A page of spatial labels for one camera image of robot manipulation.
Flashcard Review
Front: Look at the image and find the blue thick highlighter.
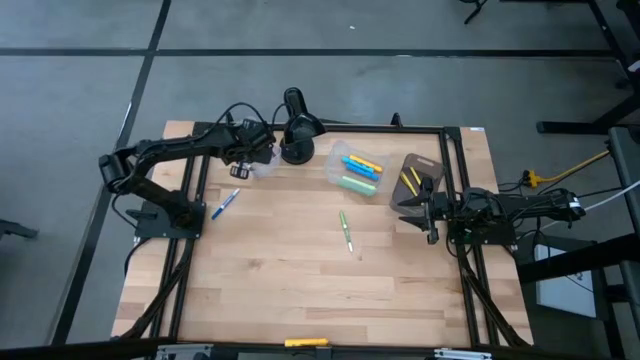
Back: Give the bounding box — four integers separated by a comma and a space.
344, 162, 382, 183

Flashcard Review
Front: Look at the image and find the green thin marker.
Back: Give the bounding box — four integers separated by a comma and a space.
338, 209, 355, 254

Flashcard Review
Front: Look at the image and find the black aluminium table frame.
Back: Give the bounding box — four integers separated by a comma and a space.
115, 110, 534, 352

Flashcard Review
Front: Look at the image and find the black chair foot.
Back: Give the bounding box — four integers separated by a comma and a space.
0, 217, 40, 241

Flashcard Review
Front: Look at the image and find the blue thin marker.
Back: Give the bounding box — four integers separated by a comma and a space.
210, 187, 241, 221

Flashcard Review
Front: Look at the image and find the yellow power cable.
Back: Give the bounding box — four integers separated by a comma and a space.
522, 149, 612, 190

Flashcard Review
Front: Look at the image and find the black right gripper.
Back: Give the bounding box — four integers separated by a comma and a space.
397, 174, 455, 246

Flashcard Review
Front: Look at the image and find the silver metal bracket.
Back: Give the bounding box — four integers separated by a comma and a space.
433, 347, 494, 360
155, 343, 215, 360

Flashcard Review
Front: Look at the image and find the teal thick highlighter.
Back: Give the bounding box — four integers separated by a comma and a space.
340, 155, 374, 174

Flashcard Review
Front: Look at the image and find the smoky grey plastic bin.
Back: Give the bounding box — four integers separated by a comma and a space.
389, 152, 445, 217

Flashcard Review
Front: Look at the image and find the white cable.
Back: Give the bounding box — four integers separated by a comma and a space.
582, 179, 640, 211

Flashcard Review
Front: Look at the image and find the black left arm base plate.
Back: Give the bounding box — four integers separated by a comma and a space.
125, 199, 207, 240

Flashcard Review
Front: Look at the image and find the light green thick highlighter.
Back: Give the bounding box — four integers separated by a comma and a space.
337, 175, 378, 195

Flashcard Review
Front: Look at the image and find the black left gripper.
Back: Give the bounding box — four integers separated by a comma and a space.
222, 118, 278, 182

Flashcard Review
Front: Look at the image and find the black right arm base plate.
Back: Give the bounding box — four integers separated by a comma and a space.
446, 205, 517, 246

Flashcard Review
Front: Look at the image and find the black table foot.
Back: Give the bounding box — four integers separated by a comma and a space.
536, 89, 640, 136

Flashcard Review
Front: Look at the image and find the black stand leg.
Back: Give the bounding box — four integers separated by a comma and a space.
460, 0, 490, 26

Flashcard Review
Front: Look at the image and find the black stand frame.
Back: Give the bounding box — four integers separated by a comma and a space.
587, 0, 640, 91

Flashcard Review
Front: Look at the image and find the white panel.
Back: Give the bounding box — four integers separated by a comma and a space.
534, 243, 599, 319

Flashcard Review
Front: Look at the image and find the black metal bar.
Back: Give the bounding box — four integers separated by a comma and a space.
0, 337, 169, 360

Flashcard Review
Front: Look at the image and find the black metal beam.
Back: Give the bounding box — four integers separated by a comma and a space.
516, 232, 640, 287

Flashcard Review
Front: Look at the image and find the yellow thick highlighter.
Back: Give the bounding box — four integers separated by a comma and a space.
348, 154, 385, 174

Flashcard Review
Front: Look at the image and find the grey metal post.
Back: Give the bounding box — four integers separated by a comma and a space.
606, 126, 640, 341

